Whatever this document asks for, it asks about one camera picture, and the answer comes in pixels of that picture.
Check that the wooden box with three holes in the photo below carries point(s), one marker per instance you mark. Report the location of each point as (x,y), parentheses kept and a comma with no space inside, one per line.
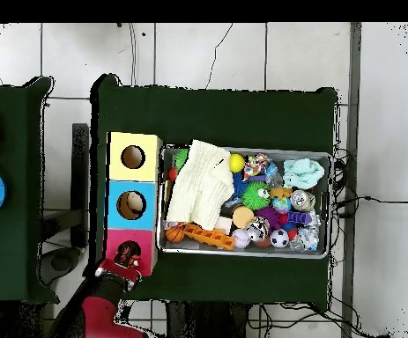
(145,211)

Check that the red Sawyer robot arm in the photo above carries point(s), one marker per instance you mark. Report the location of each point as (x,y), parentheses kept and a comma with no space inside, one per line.
(99,317)

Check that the purple bumpy ball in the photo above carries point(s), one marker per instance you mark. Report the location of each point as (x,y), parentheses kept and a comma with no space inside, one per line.
(268,215)

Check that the orange striped tiger plush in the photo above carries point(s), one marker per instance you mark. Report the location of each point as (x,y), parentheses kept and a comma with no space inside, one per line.
(127,251)

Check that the cream knitted cloth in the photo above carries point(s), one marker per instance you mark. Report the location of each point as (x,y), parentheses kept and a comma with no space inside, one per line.
(200,186)

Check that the silver drink can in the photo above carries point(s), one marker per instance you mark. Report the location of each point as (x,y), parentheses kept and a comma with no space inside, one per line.
(302,200)

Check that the small soccer ball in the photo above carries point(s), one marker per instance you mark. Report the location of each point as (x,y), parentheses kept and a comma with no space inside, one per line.
(279,238)

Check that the green spiky toy with eyes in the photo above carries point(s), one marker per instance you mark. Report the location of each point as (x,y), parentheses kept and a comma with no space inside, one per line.
(254,195)

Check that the clear mesh bin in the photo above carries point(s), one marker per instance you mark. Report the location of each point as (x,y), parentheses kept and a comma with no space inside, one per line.
(277,254)

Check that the orange plastic block tray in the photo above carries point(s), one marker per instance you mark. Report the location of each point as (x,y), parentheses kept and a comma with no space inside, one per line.
(210,237)

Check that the light blue cloth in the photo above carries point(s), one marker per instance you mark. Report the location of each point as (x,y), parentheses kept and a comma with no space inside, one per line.
(302,174)

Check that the dark green table cloth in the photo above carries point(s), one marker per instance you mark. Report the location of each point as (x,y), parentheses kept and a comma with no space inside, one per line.
(207,116)
(16,211)

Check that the yellow ball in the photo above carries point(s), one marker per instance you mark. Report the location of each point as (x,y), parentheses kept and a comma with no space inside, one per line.
(237,163)

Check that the small globe ball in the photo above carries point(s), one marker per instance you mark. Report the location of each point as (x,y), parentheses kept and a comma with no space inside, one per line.
(281,205)

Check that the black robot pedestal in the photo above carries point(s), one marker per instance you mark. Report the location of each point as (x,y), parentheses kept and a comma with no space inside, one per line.
(207,324)

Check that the colourful patterned cloth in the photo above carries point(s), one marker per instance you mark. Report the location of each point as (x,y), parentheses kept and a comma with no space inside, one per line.
(254,165)

